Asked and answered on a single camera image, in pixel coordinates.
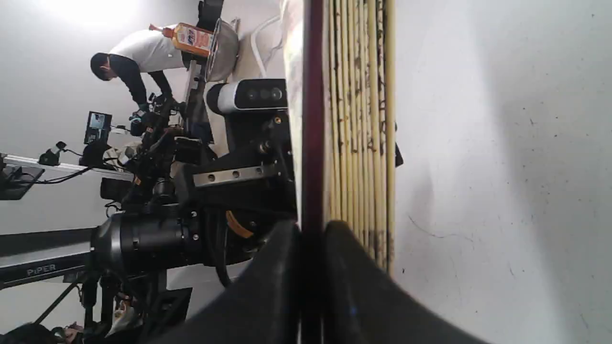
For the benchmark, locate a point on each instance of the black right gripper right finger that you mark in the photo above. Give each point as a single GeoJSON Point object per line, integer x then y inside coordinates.
{"type": "Point", "coordinates": [365, 306]}

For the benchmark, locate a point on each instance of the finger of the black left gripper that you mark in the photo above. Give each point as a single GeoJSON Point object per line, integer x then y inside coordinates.
{"type": "Point", "coordinates": [398, 157]}

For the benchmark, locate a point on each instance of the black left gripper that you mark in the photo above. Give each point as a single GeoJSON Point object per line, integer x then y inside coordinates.
{"type": "Point", "coordinates": [247, 191]}

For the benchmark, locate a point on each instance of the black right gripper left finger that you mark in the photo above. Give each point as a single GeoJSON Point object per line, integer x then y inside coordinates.
{"type": "Point", "coordinates": [260, 307]}

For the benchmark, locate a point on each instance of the painted paper folding fan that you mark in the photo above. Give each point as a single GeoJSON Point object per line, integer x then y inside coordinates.
{"type": "Point", "coordinates": [339, 61]}

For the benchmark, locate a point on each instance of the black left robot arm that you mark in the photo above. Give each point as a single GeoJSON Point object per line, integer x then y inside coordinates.
{"type": "Point", "coordinates": [177, 211]}

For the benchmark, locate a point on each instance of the orange bottle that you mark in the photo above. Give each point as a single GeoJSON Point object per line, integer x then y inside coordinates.
{"type": "Point", "coordinates": [188, 38]}

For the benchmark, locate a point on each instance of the person in white shirt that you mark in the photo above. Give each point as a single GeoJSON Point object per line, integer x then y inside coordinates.
{"type": "Point", "coordinates": [147, 51]}

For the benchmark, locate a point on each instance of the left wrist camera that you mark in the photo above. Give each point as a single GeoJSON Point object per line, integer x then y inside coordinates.
{"type": "Point", "coordinates": [249, 95]}

